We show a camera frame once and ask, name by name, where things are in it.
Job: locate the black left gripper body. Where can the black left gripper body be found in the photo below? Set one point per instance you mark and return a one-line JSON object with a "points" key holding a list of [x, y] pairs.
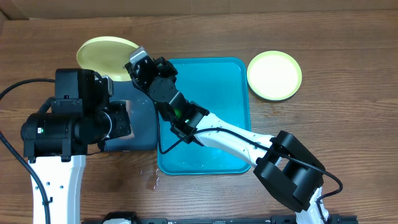
{"points": [[120, 126]]}

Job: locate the teal plastic tray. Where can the teal plastic tray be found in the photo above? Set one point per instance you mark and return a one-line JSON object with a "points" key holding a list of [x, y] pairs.
{"points": [[218, 85]]}

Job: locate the black water tray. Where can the black water tray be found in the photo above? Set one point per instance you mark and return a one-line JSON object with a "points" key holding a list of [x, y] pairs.
{"points": [[142, 117]]}

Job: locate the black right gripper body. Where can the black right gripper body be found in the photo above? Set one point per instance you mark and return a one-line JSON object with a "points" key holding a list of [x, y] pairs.
{"points": [[137, 73]]}

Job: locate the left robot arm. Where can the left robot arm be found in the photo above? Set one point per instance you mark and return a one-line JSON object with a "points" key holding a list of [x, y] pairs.
{"points": [[56, 146]]}

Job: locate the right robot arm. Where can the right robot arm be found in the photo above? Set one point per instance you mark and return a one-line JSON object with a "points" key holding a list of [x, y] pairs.
{"points": [[283, 165]]}

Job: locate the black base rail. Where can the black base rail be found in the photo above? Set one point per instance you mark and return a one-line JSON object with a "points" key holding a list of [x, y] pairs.
{"points": [[276, 219]]}

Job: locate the yellow plate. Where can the yellow plate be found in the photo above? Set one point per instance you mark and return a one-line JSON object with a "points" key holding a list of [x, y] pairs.
{"points": [[274, 75], [107, 55]]}

